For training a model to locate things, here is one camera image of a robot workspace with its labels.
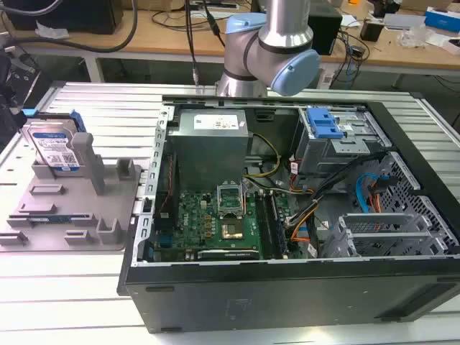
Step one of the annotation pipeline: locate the grey parts rack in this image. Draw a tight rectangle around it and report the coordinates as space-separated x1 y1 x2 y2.
0 132 142 253

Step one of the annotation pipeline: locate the RAM stick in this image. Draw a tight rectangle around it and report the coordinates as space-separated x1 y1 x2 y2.
6 213 91 223

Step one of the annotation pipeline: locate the thick black cable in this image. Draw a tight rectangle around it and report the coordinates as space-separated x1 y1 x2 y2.
0 0 139 54

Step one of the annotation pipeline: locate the black box on bench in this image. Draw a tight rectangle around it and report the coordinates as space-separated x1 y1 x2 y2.
307 6 343 56

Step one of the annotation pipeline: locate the wooden workbench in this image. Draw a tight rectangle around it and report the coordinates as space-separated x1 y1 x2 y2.
0 6 460 71

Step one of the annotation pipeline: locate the metal disk bay cage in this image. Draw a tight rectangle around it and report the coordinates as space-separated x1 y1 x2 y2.
291 106 393 180

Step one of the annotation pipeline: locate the black hanging cable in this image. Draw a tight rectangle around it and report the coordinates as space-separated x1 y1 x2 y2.
183 0 205 91

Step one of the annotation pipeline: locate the black equipment beside table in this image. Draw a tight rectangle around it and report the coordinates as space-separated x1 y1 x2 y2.
0 42 51 134

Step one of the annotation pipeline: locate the yellow black power wire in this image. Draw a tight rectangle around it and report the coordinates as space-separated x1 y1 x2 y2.
242 132 282 179

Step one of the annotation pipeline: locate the green motherboard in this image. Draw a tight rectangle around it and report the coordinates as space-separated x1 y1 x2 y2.
151 186 293 262

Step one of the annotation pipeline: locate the small black device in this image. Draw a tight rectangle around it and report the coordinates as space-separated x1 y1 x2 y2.
359 18 385 42

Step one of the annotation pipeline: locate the metal socket cover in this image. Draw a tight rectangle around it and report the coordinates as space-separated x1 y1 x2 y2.
214 179 247 221

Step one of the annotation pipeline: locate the grey power supply unit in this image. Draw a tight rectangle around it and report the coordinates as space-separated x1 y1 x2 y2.
167 109 253 192

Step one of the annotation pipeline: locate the clear plastic wrapping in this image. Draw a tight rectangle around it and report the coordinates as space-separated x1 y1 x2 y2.
396 24 428 48

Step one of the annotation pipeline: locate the blue SATA wire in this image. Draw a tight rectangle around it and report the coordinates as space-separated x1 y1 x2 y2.
354 172 392 216

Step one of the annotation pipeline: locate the black open PC case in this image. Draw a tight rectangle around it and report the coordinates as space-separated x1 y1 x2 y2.
116 93 460 334

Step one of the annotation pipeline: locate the black braided wire bundle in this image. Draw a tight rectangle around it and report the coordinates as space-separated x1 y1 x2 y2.
287 149 393 226

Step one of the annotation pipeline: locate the metal expansion bracket cage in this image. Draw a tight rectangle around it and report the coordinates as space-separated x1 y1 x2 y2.
321 211 454 258

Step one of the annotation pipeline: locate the black graphics card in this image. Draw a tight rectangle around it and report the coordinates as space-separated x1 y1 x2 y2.
196 249 261 261

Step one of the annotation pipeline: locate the hard disk in blue carrier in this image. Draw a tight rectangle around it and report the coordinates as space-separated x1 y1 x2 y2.
20 109 86 174

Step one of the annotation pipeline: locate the CPU socket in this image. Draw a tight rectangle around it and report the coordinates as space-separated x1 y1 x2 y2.
219 218 247 242

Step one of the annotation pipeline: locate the orange power wire bundle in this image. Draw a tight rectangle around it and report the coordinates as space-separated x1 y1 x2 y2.
369 178 397 216

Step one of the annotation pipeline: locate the blue cardboard box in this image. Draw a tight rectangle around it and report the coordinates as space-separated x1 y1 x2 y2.
423 5 460 31

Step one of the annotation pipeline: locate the blue disk carrier in bay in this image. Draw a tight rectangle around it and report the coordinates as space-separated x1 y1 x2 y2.
305 106 346 140

